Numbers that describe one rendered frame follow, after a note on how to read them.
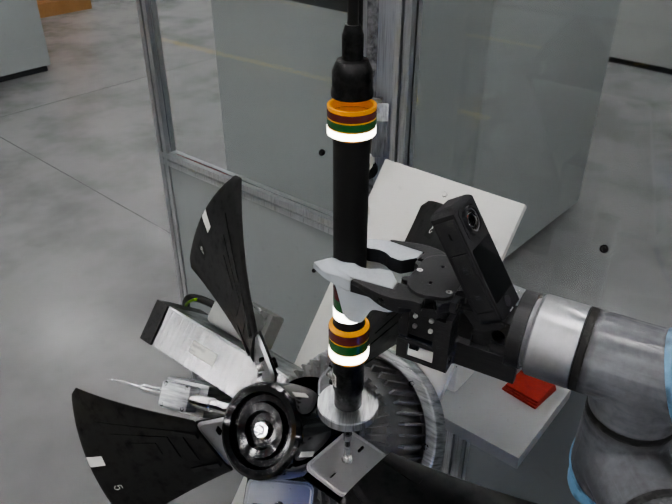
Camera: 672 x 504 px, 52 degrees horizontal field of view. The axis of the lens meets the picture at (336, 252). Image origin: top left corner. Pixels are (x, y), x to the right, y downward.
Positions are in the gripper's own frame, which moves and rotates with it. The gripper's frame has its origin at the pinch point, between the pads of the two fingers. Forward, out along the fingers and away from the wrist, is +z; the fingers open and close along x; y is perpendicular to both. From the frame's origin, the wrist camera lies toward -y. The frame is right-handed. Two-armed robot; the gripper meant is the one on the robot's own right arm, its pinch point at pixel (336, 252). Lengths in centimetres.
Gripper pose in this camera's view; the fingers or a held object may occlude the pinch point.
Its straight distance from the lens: 68.3
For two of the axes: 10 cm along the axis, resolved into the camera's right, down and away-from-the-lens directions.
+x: 4.9, -4.6, 7.4
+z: -8.7, -2.7, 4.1
